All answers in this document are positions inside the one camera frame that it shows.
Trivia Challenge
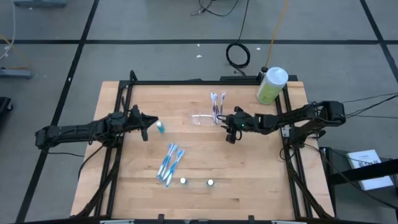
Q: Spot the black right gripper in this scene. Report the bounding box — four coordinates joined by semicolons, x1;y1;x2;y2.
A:
222;105;256;145

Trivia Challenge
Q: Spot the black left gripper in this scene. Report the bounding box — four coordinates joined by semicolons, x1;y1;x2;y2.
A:
127;104;159;142

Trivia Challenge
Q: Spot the blue white toothbrush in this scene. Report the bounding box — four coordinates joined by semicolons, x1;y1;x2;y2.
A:
164;149;186;189
156;142;175;178
159;144;179;181

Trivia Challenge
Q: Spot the clear acrylic organizer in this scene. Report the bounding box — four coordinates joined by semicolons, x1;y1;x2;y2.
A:
190;113;219;127

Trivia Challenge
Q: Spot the green white wipes canister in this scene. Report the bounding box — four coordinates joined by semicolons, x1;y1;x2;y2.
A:
256;66;289;105

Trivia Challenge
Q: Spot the black side cart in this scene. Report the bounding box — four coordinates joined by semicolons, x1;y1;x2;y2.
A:
319;146;398;224

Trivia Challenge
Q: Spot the white booklet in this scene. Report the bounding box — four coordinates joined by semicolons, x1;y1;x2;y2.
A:
345;149;394;191

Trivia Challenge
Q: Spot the grey desk foot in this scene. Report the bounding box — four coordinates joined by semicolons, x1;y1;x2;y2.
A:
0;67;33;80
13;0;68;9

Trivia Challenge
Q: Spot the black chair base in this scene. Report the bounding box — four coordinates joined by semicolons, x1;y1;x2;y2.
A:
0;96;14;125

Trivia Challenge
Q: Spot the black aluminium table frame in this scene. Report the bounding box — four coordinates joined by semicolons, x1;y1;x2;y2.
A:
70;70;336;224

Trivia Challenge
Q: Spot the coiled black floor cable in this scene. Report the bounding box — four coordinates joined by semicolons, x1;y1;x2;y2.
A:
226;0;251;77

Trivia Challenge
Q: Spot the yellow hanging cable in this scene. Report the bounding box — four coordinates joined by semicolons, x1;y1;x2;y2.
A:
264;0;290;68

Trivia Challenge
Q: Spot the white floor cable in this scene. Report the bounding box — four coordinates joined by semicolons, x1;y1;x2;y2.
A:
0;0;17;62

